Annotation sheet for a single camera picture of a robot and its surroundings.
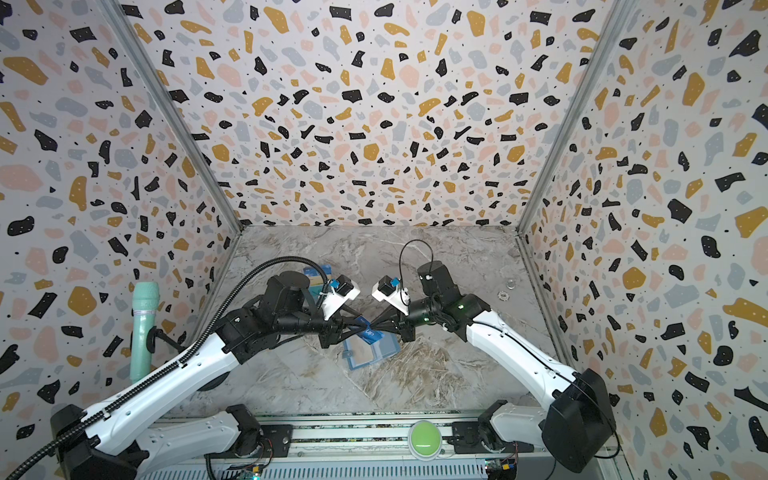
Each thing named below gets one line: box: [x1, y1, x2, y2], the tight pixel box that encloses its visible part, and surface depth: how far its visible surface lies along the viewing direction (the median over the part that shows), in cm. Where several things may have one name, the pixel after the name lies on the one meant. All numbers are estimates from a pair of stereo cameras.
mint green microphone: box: [129, 281, 160, 384], surface depth 63 cm
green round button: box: [408, 420, 443, 461], surface depth 75 cm
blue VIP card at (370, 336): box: [355, 316, 385, 345], surface depth 72 cm
